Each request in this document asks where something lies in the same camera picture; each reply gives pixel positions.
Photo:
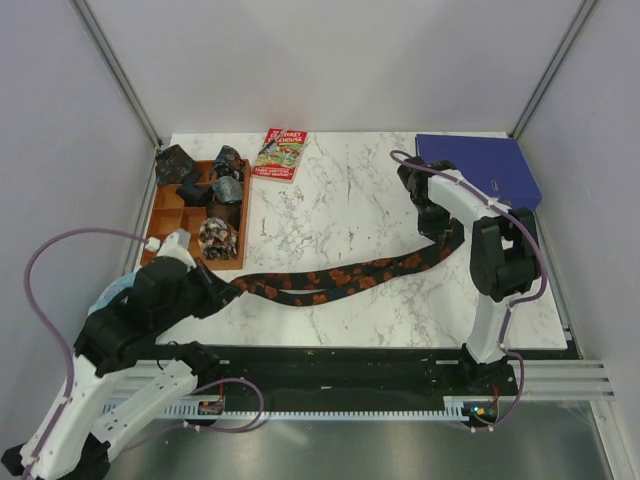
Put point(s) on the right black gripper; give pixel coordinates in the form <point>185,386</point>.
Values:
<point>434,230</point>

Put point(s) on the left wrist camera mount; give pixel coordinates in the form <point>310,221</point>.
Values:
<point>175,245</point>

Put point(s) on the rolled teal patterned tie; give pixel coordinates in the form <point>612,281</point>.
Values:
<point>228,163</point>

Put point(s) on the aluminium frame post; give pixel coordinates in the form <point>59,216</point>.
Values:
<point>110,59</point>
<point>566,44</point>

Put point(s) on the left aluminium frame post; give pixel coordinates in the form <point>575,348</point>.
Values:
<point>110,59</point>

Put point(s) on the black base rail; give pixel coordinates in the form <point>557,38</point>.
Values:
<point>349,379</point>

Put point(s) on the dark blue patterned tie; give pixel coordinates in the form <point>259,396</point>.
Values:
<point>173,165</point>

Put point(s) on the white slotted cable duct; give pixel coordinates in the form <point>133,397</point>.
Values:
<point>192,409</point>

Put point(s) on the wooden compartment tray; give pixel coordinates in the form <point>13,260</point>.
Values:
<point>169,213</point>

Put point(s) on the right aluminium frame post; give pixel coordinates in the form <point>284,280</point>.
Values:
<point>566,44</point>

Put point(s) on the dark navy tie in tray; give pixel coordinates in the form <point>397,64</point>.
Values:
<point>191,193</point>

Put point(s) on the aluminium extrusion rail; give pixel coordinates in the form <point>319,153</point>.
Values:
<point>544,380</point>

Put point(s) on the blue ring binder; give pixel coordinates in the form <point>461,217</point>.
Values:
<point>496,166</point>

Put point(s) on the red paperback book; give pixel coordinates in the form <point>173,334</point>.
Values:
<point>281,153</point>

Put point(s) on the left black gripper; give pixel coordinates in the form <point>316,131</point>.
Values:
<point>219,292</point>

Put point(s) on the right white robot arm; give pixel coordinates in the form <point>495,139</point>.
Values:
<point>505,265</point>

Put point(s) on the rolled grey blue tie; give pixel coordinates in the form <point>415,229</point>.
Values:
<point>227,190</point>

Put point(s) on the black tie orange flowers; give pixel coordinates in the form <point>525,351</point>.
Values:
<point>324,286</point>

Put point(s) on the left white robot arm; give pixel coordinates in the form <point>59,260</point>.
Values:
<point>71,442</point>

